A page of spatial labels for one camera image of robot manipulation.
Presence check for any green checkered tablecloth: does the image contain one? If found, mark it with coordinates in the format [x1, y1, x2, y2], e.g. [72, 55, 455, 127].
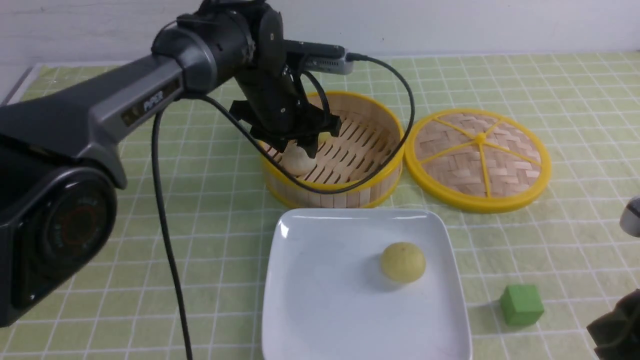
[1, 52, 640, 360]

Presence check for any yellow steamed bun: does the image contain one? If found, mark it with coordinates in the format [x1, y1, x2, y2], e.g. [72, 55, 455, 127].
[380, 242, 426, 284]

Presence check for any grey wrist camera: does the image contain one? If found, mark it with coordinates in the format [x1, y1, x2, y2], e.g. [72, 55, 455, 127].
[285, 39, 354, 76]

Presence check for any green foam cube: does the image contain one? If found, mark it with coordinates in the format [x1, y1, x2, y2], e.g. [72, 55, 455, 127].
[499, 284, 545, 327]

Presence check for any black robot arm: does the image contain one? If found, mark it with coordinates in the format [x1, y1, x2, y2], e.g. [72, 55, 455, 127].
[0, 0, 351, 328]

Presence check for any beige steamed bun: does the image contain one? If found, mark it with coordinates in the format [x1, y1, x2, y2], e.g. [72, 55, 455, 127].
[279, 141, 317, 177]

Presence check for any black camera cable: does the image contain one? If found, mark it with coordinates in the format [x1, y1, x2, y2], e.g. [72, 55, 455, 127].
[151, 52, 417, 360]

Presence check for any woven bamboo steamer lid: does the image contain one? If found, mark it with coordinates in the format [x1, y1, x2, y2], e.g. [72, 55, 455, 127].
[404, 108, 553, 214]

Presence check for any second robot arm dark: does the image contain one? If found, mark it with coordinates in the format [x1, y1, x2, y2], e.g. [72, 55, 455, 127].
[586, 289, 640, 360]

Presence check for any bamboo steamer basket yellow rim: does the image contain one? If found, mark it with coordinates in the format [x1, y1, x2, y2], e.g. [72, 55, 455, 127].
[261, 91, 405, 208]

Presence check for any white square plate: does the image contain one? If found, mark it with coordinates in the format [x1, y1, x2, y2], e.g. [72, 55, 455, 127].
[262, 208, 473, 360]

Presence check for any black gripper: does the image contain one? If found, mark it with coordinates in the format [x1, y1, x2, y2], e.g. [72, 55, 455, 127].
[229, 68, 342, 159]

